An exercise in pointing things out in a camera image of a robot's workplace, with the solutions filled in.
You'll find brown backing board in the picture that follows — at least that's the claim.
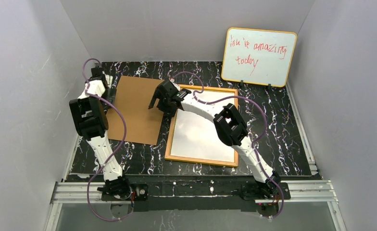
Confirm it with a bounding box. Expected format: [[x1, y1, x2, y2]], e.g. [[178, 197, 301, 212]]
[[114, 76, 163, 145]]

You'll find building and sky photo board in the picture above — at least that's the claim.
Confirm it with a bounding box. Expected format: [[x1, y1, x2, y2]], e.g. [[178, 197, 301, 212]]
[[170, 90, 237, 163]]

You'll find yellow wooden picture frame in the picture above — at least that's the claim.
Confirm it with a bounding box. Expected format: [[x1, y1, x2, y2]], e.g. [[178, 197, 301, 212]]
[[164, 84, 239, 168]]

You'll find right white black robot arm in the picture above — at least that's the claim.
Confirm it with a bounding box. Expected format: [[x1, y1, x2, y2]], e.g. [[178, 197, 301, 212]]
[[148, 80, 280, 194]]

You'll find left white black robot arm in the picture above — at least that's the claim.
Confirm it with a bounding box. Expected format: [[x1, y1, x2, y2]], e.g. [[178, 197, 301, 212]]
[[69, 66, 127, 194]]

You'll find whiteboard with red writing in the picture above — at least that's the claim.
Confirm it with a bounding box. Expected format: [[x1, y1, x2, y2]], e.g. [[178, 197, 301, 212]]
[[221, 27, 298, 87]]

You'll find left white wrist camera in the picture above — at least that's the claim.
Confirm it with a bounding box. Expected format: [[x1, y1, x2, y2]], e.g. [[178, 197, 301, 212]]
[[105, 74, 114, 88]]

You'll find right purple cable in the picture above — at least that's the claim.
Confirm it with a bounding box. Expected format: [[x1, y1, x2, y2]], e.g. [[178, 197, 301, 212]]
[[169, 71, 285, 219]]

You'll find aluminium rail with black bases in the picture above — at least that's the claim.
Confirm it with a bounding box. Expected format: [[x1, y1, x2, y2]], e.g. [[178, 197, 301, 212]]
[[50, 176, 338, 212]]

